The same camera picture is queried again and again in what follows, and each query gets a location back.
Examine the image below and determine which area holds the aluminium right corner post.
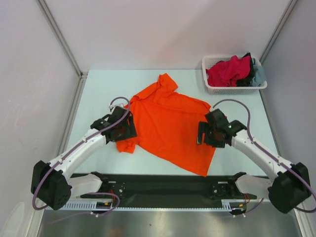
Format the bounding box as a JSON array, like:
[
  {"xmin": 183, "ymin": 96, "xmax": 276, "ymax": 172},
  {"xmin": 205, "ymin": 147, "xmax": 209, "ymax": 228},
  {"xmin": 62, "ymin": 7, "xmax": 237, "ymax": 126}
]
[{"xmin": 259, "ymin": 0, "xmax": 298, "ymax": 64}]

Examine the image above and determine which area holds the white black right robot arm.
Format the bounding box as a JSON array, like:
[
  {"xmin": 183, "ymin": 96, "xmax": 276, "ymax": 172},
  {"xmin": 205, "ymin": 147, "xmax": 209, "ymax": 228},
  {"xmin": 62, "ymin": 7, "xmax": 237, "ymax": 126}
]
[{"xmin": 197, "ymin": 109, "xmax": 315, "ymax": 213}]

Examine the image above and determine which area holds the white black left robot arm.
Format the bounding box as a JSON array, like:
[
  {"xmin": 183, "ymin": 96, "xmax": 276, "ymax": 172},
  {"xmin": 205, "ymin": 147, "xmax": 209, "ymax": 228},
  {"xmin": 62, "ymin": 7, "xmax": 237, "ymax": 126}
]
[{"xmin": 31, "ymin": 106, "xmax": 137, "ymax": 210}]

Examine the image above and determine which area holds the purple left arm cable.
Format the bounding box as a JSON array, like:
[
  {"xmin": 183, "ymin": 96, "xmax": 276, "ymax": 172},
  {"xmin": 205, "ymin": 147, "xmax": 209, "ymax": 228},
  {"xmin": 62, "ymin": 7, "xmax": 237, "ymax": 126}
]
[{"xmin": 32, "ymin": 96, "xmax": 131, "ymax": 224}]

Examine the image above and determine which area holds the aluminium front frame rail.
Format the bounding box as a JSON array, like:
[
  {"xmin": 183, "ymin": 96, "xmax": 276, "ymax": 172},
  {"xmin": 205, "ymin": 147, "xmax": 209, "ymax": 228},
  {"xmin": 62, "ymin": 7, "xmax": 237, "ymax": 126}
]
[{"xmin": 34, "ymin": 180, "xmax": 307, "ymax": 202}]

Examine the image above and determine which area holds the grey blue t-shirt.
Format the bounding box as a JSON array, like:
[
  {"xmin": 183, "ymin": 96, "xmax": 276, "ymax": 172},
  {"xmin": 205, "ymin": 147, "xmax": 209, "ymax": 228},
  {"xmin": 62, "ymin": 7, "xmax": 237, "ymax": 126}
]
[{"xmin": 250, "ymin": 58, "xmax": 266, "ymax": 87}]

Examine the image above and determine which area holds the orange t-shirt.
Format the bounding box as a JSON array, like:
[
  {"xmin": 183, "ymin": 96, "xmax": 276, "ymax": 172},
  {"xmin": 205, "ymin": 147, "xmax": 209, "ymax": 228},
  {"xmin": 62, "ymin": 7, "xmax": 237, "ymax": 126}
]
[{"xmin": 116, "ymin": 74, "xmax": 215, "ymax": 177}]

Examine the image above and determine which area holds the aluminium left corner post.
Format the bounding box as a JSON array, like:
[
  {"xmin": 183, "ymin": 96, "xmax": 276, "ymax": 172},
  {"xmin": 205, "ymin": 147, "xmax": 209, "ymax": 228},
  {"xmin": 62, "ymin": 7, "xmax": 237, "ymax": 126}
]
[{"xmin": 36, "ymin": 0, "xmax": 83, "ymax": 77}]

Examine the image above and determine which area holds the black front mounting rail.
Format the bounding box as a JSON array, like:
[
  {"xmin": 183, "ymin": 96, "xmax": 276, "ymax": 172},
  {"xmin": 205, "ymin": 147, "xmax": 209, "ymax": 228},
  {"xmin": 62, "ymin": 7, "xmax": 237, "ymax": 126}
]
[{"xmin": 49, "ymin": 172, "xmax": 289, "ymax": 209}]

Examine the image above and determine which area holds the aluminium corner post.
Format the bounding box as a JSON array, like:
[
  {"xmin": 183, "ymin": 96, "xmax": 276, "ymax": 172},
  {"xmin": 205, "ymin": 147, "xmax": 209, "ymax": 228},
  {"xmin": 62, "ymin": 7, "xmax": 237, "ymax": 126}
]
[
  {"xmin": 36, "ymin": 0, "xmax": 83, "ymax": 77},
  {"xmin": 259, "ymin": 0, "xmax": 298, "ymax": 64}
]

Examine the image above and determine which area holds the black t-shirt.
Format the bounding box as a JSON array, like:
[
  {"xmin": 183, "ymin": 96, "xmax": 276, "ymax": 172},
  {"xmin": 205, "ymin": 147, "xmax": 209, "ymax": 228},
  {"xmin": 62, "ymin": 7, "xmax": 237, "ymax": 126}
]
[{"xmin": 237, "ymin": 52, "xmax": 255, "ymax": 87}]

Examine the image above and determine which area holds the magenta t-shirt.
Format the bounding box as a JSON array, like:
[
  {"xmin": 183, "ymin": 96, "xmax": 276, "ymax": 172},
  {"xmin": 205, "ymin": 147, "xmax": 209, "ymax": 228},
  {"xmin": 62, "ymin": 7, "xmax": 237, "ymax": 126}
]
[{"xmin": 205, "ymin": 55, "xmax": 249, "ymax": 87}]

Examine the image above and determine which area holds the aluminium left side rail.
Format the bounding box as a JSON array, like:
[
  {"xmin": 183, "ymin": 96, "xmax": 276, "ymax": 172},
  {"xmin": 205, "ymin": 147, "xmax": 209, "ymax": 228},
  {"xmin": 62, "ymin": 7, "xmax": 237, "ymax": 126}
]
[{"xmin": 56, "ymin": 71, "xmax": 88, "ymax": 156}]

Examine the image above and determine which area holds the white perforated laundry basket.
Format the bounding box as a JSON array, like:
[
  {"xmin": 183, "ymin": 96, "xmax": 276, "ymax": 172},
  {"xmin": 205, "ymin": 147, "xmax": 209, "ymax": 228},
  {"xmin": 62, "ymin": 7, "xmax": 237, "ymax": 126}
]
[{"xmin": 201, "ymin": 53, "xmax": 268, "ymax": 94}]

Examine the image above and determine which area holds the white slotted cable duct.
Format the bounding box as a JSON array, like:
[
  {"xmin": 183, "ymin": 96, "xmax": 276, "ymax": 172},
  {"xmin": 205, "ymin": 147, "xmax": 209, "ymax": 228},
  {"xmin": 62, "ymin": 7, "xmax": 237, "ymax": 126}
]
[{"xmin": 59, "ymin": 199, "xmax": 245, "ymax": 212}]

